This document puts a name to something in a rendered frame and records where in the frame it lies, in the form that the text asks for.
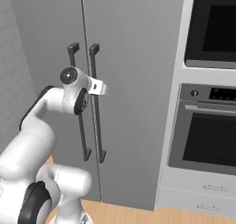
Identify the grey fridge door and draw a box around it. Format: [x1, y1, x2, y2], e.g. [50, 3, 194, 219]
[8, 0, 101, 203]
[80, 0, 186, 211]

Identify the white tall oven cabinet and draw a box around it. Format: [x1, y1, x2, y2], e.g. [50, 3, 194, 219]
[154, 0, 236, 219]

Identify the steel oven door handle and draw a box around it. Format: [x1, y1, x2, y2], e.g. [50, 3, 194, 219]
[183, 101, 236, 117]

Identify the oven door with dark glass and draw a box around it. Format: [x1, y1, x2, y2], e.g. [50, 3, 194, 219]
[168, 100, 236, 177]

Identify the dark fridge door handle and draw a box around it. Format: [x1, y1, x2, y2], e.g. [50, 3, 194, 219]
[88, 42, 107, 164]
[66, 42, 92, 162]

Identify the thin silver drawer handle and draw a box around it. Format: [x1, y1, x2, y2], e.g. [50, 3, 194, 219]
[203, 183, 230, 193]
[196, 202, 223, 211]

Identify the white drawer front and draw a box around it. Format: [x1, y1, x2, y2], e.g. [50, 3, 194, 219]
[157, 167, 236, 202]
[155, 186, 236, 218]

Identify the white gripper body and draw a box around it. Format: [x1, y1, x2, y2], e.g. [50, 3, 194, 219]
[98, 83, 109, 97]

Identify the black built-in microwave oven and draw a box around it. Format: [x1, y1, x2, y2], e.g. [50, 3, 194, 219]
[183, 0, 236, 70]

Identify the steel built-in oven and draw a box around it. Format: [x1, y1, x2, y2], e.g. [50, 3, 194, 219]
[167, 82, 236, 177]

